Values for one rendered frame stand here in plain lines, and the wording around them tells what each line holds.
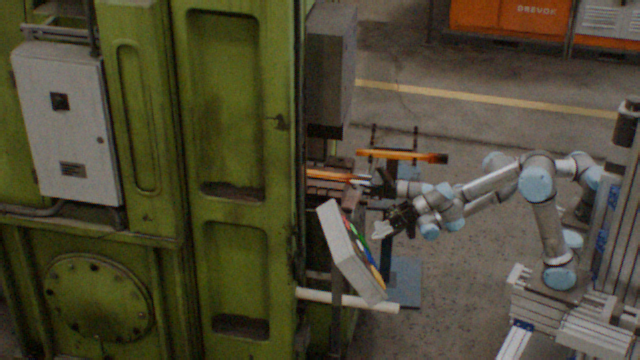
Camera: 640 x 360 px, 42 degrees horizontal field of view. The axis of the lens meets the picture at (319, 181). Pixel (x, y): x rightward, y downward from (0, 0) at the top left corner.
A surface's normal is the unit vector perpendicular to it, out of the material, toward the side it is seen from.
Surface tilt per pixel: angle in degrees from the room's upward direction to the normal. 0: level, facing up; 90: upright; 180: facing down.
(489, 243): 0
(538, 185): 83
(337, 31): 0
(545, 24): 90
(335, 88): 90
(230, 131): 89
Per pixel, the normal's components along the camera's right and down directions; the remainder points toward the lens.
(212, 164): -0.22, 0.55
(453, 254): 0.00, -0.82
